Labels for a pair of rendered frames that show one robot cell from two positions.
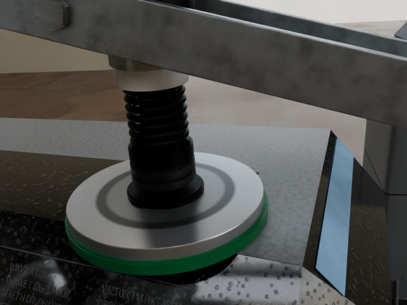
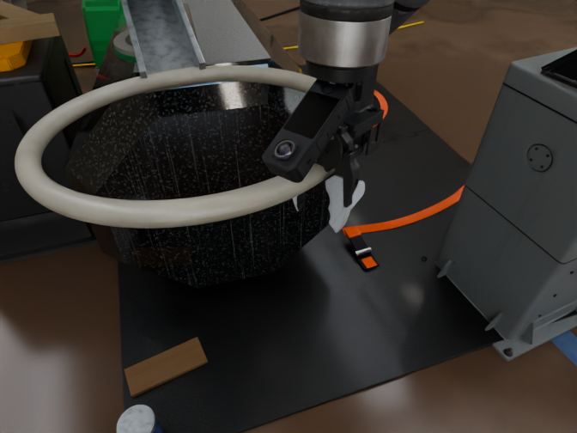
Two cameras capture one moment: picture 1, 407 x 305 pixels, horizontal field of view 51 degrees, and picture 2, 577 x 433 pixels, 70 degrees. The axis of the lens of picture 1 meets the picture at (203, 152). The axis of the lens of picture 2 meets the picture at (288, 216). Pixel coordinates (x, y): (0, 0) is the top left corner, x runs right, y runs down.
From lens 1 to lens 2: 114 cm
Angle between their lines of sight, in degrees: 49
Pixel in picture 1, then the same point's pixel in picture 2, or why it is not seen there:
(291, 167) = (211, 57)
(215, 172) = not seen: hidden behind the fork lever
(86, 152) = (197, 20)
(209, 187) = not seen: hidden behind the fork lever
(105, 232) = (120, 37)
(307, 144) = (242, 57)
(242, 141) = (235, 43)
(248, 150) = (223, 46)
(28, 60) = not seen: outside the picture
